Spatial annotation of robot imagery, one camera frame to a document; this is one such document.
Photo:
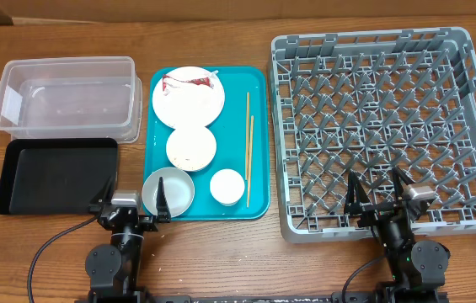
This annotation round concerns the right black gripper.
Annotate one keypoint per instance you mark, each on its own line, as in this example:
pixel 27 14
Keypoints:
pixel 354 199

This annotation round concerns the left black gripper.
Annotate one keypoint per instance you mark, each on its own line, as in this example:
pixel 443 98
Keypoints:
pixel 163 214

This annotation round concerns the grey shallow bowl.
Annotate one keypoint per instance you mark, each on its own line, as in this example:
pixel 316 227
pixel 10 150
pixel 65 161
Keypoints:
pixel 178 188

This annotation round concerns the pink rice bowl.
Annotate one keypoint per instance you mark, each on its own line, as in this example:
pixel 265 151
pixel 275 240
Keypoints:
pixel 191 148

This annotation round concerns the small white cup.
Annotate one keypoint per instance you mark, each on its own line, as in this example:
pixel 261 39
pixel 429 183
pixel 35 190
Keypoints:
pixel 227 187

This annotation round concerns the red white wrapper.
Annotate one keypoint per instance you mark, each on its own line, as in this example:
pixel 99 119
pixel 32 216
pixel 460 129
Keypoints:
pixel 200 81

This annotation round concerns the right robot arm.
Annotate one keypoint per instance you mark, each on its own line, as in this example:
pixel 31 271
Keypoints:
pixel 417 267

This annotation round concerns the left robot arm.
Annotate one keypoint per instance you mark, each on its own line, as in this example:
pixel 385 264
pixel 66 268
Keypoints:
pixel 113 268

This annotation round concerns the grey dishwasher rack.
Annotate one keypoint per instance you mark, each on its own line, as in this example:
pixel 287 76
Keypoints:
pixel 366 102

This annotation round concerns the clear plastic waste bin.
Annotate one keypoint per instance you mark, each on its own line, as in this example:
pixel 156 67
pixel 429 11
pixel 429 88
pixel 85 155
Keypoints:
pixel 71 97

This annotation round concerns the black rectangular tray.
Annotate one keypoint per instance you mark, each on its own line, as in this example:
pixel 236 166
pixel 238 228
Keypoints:
pixel 55 176

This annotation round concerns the teal serving tray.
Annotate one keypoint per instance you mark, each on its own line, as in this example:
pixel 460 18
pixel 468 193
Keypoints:
pixel 245 93

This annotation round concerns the large white plate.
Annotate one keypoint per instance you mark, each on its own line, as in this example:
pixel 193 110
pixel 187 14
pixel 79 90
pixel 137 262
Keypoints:
pixel 188 104

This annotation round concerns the short wooden chopstick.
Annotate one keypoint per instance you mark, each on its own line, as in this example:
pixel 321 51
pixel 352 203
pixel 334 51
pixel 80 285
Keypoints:
pixel 249 167

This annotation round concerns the long wooden chopstick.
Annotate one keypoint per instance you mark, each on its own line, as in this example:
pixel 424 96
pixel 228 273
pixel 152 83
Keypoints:
pixel 247 135

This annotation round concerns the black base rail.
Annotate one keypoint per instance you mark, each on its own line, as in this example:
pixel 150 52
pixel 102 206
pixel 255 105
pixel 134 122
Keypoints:
pixel 336 297

